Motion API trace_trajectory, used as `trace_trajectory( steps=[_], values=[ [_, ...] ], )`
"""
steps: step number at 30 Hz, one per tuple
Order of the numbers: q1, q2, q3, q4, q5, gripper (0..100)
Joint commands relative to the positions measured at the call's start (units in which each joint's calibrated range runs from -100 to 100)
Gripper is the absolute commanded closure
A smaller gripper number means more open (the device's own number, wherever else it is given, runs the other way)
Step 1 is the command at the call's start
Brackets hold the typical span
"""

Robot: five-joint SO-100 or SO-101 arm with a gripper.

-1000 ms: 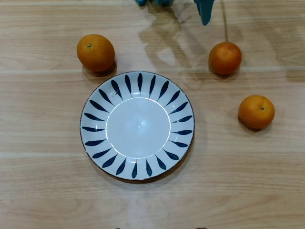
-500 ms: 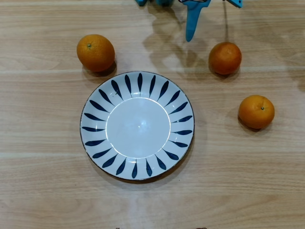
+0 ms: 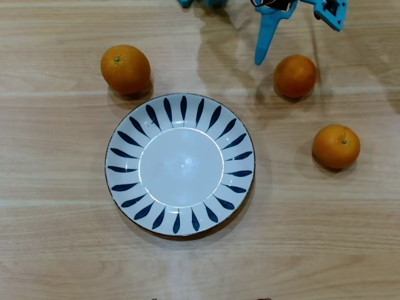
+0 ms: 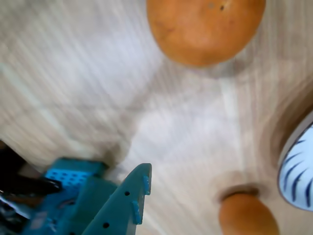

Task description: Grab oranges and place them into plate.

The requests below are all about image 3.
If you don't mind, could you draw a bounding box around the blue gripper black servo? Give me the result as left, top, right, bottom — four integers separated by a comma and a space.
251, 0, 298, 67

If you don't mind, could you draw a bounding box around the small scuffed orange fruit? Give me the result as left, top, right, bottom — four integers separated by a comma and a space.
273, 54, 319, 99

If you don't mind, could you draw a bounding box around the medium smooth orange fruit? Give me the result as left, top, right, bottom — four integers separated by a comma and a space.
312, 124, 361, 170

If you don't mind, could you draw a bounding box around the large orange fruit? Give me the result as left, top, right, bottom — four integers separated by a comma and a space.
100, 44, 152, 95

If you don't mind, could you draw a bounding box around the white plate with blue petals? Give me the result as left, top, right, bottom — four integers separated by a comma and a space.
104, 92, 256, 238

